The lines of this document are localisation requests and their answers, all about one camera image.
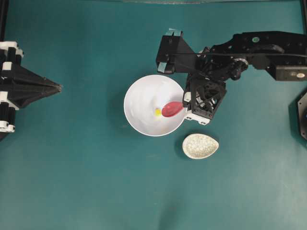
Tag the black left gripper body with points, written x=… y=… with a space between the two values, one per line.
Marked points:
x=19 y=86

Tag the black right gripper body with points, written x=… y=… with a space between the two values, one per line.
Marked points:
x=202 y=97

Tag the pink ceramic spoon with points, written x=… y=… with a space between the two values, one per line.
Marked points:
x=171 y=109

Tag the yellow hexagonal prism block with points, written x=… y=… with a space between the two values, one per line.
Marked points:
x=158 y=112

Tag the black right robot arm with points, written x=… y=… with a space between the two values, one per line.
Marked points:
x=283 y=55

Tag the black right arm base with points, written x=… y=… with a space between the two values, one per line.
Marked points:
x=298 y=117

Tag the speckled egg-shaped spoon rest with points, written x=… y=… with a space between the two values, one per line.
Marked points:
x=199 y=146

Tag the white round bowl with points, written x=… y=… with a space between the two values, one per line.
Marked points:
x=144 y=97

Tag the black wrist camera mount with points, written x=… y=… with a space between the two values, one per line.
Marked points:
x=175 y=55

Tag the left black frame post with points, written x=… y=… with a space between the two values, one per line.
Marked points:
x=4 y=4

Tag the black frame post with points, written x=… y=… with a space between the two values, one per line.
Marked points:
x=304 y=14
x=4 y=4

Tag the right black frame post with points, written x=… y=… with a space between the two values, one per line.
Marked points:
x=304 y=14

